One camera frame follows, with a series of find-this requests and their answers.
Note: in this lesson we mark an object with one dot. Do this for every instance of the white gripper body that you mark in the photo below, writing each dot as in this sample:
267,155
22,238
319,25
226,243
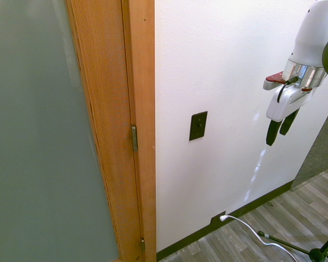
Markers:
285,102

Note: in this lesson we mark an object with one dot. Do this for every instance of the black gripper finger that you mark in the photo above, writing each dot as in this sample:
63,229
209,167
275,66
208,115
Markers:
271,131
288,122

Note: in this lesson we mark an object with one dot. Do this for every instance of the dark baseboard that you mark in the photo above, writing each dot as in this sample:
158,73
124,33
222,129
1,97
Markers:
224,221

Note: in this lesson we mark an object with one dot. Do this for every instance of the black tripod stand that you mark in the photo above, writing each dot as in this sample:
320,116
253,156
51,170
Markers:
311,245

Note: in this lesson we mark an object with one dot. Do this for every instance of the large metal door hinge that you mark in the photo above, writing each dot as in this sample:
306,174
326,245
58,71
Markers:
134,137

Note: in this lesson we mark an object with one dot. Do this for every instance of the small metal door hinge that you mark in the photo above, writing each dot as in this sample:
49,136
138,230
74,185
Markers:
143,244

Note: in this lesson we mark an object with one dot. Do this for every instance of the wooden door with frosted glass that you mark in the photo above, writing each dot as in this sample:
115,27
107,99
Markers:
43,131

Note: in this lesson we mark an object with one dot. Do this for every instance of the red and grey wrist camera mount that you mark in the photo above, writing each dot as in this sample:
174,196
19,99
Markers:
274,81

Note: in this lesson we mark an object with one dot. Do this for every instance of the dark light switch plate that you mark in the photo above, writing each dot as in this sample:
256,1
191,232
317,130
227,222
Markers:
198,125

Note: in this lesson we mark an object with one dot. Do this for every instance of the dark wall outlet plate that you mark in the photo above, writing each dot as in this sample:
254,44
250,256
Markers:
218,217

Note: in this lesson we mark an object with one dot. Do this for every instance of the wooden door frame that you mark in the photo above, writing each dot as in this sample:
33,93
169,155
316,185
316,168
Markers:
142,109

